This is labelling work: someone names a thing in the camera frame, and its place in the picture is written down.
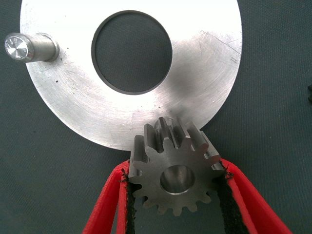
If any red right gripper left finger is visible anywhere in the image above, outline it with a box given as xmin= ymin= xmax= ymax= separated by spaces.
xmin=81 ymin=159 xmax=136 ymax=234

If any dark grey table cloth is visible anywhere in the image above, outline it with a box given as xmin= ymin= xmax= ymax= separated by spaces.
xmin=0 ymin=0 xmax=312 ymax=234

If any round metal carrier plate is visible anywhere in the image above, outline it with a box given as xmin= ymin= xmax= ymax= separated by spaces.
xmin=4 ymin=0 xmax=243 ymax=153

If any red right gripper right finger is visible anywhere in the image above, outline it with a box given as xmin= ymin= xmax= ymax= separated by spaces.
xmin=214 ymin=158 xmax=293 ymax=234

